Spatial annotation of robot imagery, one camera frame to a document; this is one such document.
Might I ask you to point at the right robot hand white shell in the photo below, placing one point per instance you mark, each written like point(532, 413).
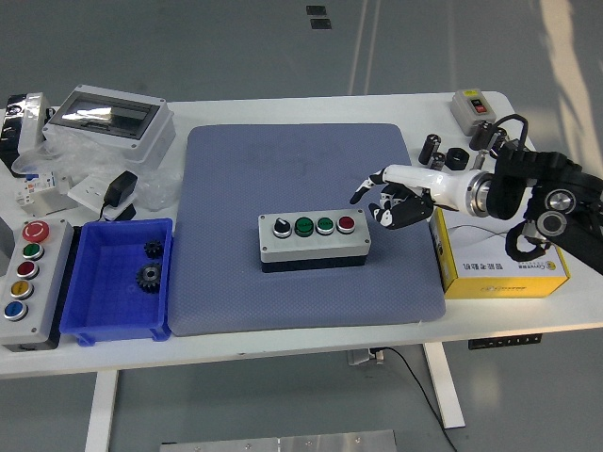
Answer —
point(438, 186)

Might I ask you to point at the grey four-button control box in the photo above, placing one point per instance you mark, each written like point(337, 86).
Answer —
point(311, 247)

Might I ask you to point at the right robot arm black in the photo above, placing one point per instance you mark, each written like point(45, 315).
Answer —
point(513, 183)

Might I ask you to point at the grey five-button control box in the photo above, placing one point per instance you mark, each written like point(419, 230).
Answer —
point(47, 301)

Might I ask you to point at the black capacitor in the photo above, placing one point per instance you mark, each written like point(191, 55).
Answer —
point(479, 135)
point(437, 160)
point(495, 138)
point(430, 148)

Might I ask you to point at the black hex nut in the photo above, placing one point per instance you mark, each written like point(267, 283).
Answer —
point(457, 159)

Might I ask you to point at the white and yellow cardboard box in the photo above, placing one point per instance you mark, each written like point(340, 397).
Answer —
point(494, 278)

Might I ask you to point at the black table control panel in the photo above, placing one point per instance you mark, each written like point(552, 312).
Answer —
point(504, 341)

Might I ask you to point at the black floor plate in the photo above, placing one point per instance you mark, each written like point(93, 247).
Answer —
point(316, 10)
point(320, 24)

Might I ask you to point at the blue-grey mat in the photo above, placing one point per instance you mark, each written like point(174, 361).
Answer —
point(235, 179)

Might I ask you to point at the white table leg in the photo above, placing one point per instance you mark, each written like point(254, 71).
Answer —
point(100, 414)
point(445, 391)

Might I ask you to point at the clear plastic bag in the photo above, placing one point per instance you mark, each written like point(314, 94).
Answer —
point(158, 188)

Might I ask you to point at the small black bevel gear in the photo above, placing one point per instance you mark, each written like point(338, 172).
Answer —
point(153, 248)

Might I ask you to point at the grey metal plate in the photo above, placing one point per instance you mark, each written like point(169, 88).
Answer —
point(282, 443)

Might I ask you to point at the large black bevel gear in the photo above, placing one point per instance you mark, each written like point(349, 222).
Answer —
point(150, 279)

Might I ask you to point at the black power adapter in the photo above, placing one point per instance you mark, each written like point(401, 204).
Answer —
point(118, 188)

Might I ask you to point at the blue plastic bin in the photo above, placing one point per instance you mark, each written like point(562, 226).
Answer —
point(108, 306)

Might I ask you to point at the silver metal sheet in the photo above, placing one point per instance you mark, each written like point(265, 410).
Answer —
point(54, 205)

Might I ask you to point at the white circuit breaker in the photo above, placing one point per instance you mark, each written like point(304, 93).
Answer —
point(33, 186)

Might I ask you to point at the grey switch box red button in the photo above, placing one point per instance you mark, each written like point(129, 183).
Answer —
point(464, 115)

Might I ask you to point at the grey bracket under table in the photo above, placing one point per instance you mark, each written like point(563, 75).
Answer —
point(360, 358)

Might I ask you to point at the grey enclosure with clear lid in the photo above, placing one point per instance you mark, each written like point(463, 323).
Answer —
point(141, 141)

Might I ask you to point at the white wall socket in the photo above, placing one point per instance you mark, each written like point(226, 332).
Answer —
point(87, 190)

